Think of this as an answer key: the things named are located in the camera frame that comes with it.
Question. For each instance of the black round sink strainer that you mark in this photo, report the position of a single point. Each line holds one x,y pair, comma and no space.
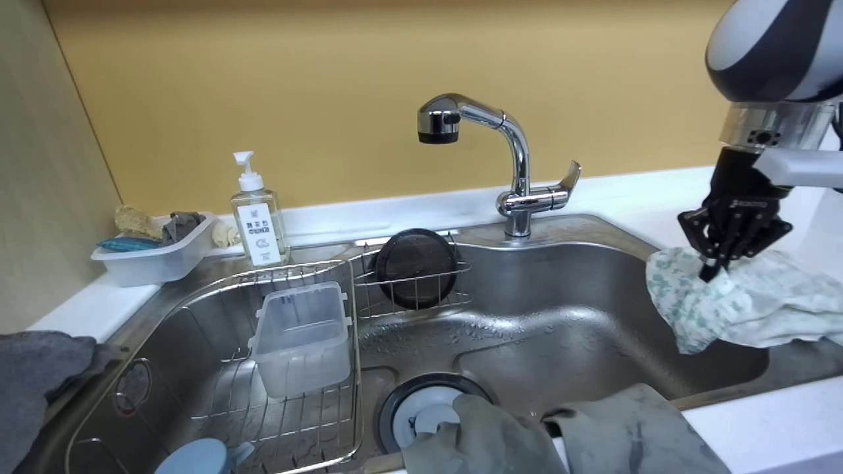
413,265

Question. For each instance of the crumpled grey cloth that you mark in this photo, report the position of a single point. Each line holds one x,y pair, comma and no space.
41,377

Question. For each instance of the chrome kitchen faucet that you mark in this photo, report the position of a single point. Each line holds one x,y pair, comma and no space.
516,166

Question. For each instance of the stainless steel sink basin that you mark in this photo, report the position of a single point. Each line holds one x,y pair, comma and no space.
561,324

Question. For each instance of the clear plastic container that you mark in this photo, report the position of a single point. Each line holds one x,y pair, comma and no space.
303,344

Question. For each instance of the white plastic sponge tray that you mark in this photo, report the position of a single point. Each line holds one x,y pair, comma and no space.
154,261

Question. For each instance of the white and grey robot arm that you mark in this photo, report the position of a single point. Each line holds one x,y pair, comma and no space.
773,61

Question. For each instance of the blue round disc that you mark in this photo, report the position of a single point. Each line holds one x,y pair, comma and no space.
192,460

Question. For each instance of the yellowish sponge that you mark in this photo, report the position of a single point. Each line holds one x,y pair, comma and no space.
134,223

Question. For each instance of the clear soap pump bottle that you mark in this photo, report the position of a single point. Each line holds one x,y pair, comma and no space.
257,226

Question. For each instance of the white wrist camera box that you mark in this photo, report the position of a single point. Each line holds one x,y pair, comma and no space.
805,166

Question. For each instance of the white towel with green print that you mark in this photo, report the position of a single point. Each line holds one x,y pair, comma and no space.
745,299

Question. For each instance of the dark scrubber sponge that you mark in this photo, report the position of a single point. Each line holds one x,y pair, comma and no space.
182,226

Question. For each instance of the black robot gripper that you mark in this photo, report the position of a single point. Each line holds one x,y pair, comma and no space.
740,185

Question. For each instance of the round sink drain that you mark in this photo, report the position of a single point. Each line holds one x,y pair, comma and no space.
421,410

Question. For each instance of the large grey cloth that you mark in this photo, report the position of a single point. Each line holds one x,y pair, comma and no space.
606,436

